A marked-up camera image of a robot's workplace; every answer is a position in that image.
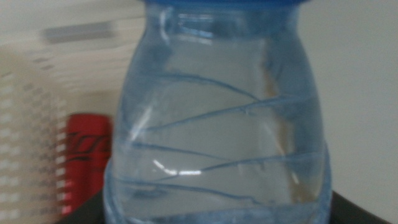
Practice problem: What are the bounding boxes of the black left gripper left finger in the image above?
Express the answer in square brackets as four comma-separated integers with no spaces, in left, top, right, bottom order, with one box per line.
[58,189,109,224]

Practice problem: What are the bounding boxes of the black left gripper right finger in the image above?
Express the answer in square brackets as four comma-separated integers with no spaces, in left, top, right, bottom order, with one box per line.
[329,190,393,224]

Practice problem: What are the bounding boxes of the red soda can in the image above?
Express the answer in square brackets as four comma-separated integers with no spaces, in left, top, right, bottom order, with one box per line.
[60,113,114,217]

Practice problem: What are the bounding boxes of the clear water bottle blue cap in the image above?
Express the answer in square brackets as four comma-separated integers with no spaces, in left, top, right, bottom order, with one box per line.
[102,0,333,224]

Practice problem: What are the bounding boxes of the white perforated plastic basket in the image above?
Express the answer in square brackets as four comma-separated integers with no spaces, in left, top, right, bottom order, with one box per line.
[0,18,147,224]

